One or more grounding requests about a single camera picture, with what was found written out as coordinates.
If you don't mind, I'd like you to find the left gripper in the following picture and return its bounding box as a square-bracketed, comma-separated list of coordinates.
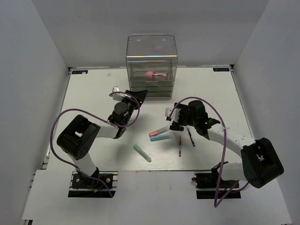
[121, 90, 148, 125]

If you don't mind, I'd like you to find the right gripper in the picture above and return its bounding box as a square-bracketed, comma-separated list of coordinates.
[170, 102, 198, 131]

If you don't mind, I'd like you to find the clear drawer organizer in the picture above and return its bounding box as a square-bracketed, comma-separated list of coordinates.
[126, 33, 178, 98]

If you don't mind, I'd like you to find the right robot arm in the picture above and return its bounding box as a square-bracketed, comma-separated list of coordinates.
[165, 100, 284, 188]

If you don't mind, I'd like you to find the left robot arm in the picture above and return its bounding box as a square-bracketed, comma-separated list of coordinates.
[57, 87, 148, 187]

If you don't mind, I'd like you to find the blue purple pen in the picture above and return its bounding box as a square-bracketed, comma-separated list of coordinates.
[186, 127, 195, 147]

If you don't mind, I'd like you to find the orange capped highlighter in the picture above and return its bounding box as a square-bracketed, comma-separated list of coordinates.
[149, 126, 169, 137]

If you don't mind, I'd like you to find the red pen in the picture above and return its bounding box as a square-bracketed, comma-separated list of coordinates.
[179, 135, 182, 157]

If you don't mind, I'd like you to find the blue capped highlighter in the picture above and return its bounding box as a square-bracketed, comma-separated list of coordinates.
[150, 135, 172, 142]

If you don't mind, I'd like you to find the green capped highlighter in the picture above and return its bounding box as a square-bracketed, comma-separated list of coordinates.
[133, 144, 151, 163]

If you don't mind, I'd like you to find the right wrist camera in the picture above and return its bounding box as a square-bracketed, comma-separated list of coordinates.
[165, 107, 180, 122]

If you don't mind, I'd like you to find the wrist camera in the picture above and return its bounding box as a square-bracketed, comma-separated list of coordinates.
[165, 107, 180, 122]
[110, 86, 126, 101]

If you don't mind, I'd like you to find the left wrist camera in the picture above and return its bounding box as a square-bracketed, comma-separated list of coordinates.
[110, 86, 126, 101]

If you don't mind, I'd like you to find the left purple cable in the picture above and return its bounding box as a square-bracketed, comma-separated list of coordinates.
[48, 91, 141, 197]

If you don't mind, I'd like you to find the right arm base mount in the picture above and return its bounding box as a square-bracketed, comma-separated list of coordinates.
[191, 170, 241, 200]

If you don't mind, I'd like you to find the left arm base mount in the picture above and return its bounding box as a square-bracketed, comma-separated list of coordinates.
[68, 171, 118, 198]

